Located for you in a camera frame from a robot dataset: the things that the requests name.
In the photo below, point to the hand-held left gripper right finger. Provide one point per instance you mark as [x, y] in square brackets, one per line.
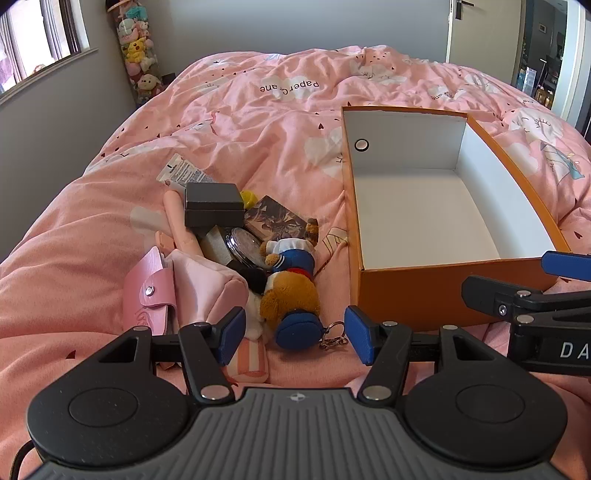
[358, 339]

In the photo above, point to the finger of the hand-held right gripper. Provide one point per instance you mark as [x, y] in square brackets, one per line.
[489, 293]
[565, 265]

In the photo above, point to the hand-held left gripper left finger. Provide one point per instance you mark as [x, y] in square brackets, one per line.
[233, 334]

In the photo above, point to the pink striped soft item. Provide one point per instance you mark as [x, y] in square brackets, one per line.
[247, 362]

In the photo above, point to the pale pink fabric pouch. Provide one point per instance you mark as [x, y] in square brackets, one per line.
[203, 290]

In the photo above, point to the round clear jar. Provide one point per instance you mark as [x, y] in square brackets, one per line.
[244, 247]

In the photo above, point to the small gold box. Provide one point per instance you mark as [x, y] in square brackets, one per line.
[217, 244]

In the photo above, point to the pink snap wallet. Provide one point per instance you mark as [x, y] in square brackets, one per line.
[147, 290]

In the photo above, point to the orange cardboard box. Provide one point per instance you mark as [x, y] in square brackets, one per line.
[415, 221]

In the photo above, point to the pink plastic handheld device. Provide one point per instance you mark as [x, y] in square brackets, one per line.
[182, 226]

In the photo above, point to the patterned brown card box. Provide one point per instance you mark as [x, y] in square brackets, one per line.
[274, 217]

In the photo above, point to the dark grey square box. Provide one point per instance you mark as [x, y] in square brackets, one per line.
[212, 203]

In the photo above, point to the round yellow tin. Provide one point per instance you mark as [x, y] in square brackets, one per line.
[249, 199]

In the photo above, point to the white cream tube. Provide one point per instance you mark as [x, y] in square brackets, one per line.
[184, 170]

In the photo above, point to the pink printed blanket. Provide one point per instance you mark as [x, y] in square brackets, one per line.
[277, 115]

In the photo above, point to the white door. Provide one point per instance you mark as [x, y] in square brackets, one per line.
[485, 32]

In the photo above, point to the column of plush toys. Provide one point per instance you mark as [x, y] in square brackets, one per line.
[136, 50]

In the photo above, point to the window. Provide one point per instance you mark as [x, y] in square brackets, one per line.
[32, 37]

